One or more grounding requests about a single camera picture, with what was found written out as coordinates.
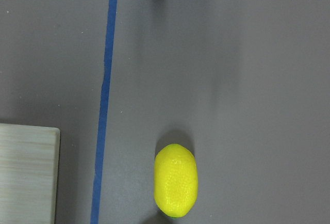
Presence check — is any yellow lemon right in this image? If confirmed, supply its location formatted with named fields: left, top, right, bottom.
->
left=154, top=143, right=199, bottom=218

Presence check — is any wooden cutting board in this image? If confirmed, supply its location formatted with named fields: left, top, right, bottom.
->
left=1, top=123, right=60, bottom=223

